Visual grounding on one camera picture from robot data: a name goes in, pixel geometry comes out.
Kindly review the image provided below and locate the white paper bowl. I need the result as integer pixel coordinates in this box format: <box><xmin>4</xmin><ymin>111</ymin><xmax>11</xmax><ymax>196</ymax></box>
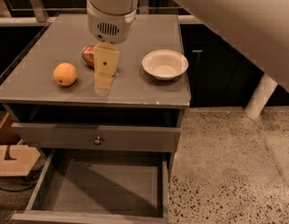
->
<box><xmin>142</xmin><ymin>49</ymin><xmax>188</xmax><ymax>80</ymax></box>

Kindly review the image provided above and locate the grey top drawer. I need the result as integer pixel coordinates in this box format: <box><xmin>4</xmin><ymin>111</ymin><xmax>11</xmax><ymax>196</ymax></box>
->
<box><xmin>12</xmin><ymin>122</ymin><xmax>181</xmax><ymax>152</ymax></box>

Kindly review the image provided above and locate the orange fruit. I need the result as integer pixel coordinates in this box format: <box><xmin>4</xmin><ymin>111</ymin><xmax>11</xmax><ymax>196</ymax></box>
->
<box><xmin>53</xmin><ymin>63</ymin><xmax>77</xmax><ymax>87</ymax></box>

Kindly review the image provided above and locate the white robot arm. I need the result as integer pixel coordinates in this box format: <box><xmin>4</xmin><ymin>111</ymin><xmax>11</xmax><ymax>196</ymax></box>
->
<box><xmin>87</xmin><ymin>0</ymin><xmax>289</xmax><ymax>92</ymax></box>

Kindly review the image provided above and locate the red crushed soda can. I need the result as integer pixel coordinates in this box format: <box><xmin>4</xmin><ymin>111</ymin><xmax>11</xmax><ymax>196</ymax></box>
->
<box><xmin>81</xmin><ymin>45</ymin><xmax>94</xmax><ymax>67</ymax></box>

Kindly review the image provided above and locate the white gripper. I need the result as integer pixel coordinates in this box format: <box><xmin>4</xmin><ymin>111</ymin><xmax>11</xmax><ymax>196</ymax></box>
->
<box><xmin>87</xmin><ymin>0</ymin><xmax>137</xmax><ymax>96</ymax></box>

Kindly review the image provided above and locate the glass railing with metal posts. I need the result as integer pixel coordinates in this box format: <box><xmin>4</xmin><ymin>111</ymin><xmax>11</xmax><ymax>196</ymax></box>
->
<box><xmin>3</xmin><ymin>0</ymin><xmax>183</xmax><ymax>21</ymax></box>

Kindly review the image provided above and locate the black floor cable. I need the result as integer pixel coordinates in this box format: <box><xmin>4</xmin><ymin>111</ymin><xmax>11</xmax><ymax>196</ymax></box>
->
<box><xmin>0</xmin><ymin>166</ymin><xmax>46</xmax><ymax>193</ymax></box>

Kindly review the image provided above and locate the wooden box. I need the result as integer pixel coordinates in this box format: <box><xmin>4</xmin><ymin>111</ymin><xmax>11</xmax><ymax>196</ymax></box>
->
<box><xmin>0</xmin><ymin>113</ymin><xmax>41</xmax><ymax>177</ymax></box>

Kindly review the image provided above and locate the grey open middle drawer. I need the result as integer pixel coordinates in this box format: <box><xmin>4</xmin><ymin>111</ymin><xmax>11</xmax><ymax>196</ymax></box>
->
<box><xmin>12</xmin><ymin>149</ymin><xmax>168</xmax><ymax>224</ymax></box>

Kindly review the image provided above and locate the white diagonal post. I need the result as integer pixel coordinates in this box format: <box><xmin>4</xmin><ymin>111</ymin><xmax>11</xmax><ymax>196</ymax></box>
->
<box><xmin>244</xmin><ymin>74</ymin><xmax>278</xmax><ymax>119</ymax></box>

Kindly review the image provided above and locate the grey drawer cabinet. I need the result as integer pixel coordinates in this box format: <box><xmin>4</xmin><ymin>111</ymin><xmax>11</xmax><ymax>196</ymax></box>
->
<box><xmin>0</xmin><ymin>14</ymin><xmax>190</xmax><ymax>160</ymax></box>

